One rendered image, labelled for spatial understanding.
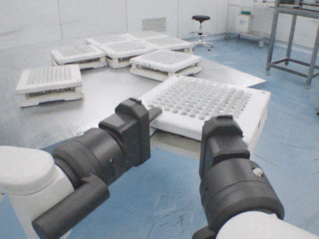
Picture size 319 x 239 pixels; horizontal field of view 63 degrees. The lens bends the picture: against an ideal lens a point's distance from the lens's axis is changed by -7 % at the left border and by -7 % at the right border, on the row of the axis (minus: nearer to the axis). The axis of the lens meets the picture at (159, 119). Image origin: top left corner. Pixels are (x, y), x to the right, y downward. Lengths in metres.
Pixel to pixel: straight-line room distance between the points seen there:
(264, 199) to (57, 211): 0.22
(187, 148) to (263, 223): 0.27
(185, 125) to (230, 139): 0.11
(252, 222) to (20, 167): 0.25
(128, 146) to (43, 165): 0.15
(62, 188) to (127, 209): 1.43
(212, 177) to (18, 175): 0.22
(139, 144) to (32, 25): 4.03
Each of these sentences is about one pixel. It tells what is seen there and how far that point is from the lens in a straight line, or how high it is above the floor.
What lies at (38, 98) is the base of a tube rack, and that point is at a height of 0.88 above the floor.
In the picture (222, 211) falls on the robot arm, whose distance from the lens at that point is 0.31.
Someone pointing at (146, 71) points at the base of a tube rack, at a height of 0.88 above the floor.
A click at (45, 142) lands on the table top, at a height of 0.86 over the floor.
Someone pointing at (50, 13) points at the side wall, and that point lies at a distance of 4.46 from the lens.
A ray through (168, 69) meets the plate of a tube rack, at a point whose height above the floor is 0.92.
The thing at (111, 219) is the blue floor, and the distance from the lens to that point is 1.72.
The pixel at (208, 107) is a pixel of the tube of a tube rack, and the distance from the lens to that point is 0.52.
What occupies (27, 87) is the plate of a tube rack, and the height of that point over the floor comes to 0.93.
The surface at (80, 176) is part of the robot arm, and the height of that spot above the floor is 1.05.
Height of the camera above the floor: 1.27
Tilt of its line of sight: 28 degrees down
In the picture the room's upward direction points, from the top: straight up
